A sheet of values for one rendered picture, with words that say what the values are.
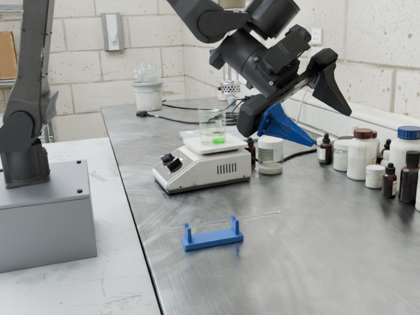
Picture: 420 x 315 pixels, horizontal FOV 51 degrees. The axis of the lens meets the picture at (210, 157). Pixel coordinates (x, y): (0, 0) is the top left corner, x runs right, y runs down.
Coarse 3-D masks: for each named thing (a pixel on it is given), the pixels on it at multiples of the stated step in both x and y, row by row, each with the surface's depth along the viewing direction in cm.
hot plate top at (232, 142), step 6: (192, 138) 105; (198, 138) 104; (228, 138) 103; (234, 138) 103; (186, 144) 101; (192, 144) 99; (198, 144) 99; (222, 144) 98; (228, 144) 98; (234, 144) 97; (240, 144) 97; (246, 144) 98; (198, 150) 95; (204, 150) 94; (210, 150) 95; (216, 150) 95; (222, 150) 96
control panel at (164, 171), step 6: (174, 156) 102; (180, 156) 100; (186, 156) 98; (162, 162) 103; (186, 162) 96; (156, 168) 102; (162, 168) 100; (180, 168) 95; (162, 174) 97; (168, 174) 96; (174, 174) 94; (168, 180) 93
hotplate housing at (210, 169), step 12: (192, 156) 97; (204, 156) 96; (216, 156) 96; (228, 156) 97; (240, 156) 97; (192, 168) 94; (204, 168) 95; (216, 168) 96; (228, 168) 97; (240, 168) 98; (156, 180) 102; (180, 180) 93; (192, 180) 94; (204, 180) 95; (216, 180) 97; (228, 180) 98; (240, 180) 99; (168, 192) 93
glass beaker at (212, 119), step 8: (200, 112) 96; (208, 112) 95; (216, 112) 95; (224, 112) 97; (200, 120) 97; (208, 120) 95; (216, 120) 95; (224, 120) 97; (200, 128) 97; (208, 128) 96; (216, 128) 96; (224, 128) 97; (200, 136) 98; (208, 136) 96; (216, 136) 96; (224, 136) 98; (208, 144) 97; (216, 144) 97
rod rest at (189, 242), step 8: (232, 216) 73; (184, 224) 71; (232, 224) 73; (184, 232) 72; (208, 232) 73; (216, 232) 73; (224, 232) 73; (232, 232) 73; (240, 232) 73; (184, 240) 71; (192, 240) 71; (200, 240) 71; (208, 240) 71; (216, 240) 71; (224, 240) 71; (232, 240) 72; (240, 240) 72; (184, 248) 70; (192, 248) 70
